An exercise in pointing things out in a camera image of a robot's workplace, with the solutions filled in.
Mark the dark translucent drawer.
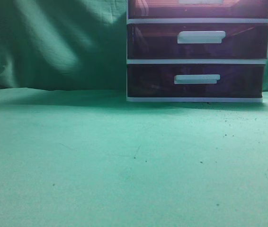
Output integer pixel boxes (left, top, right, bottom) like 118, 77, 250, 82
128, 0, 268, 19
127, 23, 268, 60
127, 64, 265, 98

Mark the white drawer cabinet frame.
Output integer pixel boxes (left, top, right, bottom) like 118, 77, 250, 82
126, 1, 268, 103

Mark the green backdrop cloth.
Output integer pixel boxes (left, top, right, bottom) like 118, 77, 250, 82
0, 0, 268, 90

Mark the green table cloth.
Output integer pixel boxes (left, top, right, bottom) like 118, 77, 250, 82
0, 88, 268, 227

